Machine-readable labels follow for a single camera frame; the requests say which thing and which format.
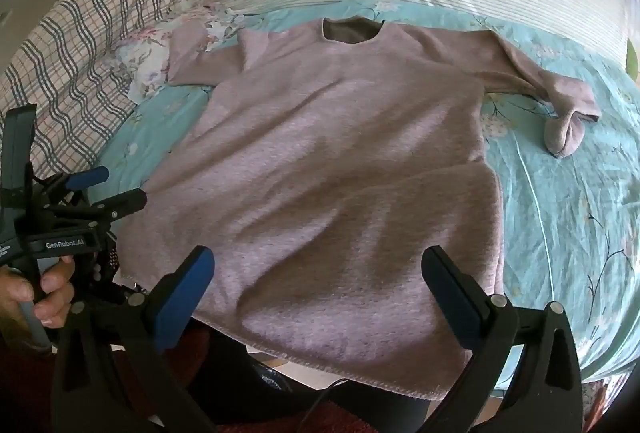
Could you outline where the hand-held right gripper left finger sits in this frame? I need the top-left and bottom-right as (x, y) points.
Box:
(50, 246), (217, 433)

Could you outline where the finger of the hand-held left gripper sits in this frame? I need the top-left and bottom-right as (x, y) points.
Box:
(47, 165), (110, 194)
(47, 188), (149, 228)

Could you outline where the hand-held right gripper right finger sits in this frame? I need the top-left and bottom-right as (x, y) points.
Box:
(421, 245), (584, 433)

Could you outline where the pink knit sweater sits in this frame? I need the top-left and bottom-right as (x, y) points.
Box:
(117, 15), (602, 401)

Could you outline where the person's left hand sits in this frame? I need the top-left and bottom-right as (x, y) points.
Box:
(0, 257), (77, 355)

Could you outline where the plaid checked blanket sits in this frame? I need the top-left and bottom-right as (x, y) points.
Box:
(0, 0), (206, 194)

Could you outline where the white floral cloth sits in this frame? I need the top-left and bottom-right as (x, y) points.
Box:
(112, 0), (261, 104)

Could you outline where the teal floral bed sheet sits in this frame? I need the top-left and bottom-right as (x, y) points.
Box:
(95, 0), (640, 394)

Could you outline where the red rug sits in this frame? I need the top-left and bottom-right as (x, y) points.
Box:
(0, 323), (381, 433)

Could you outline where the black cable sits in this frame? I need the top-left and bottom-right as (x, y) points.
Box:
(304, 378), (351, 433)

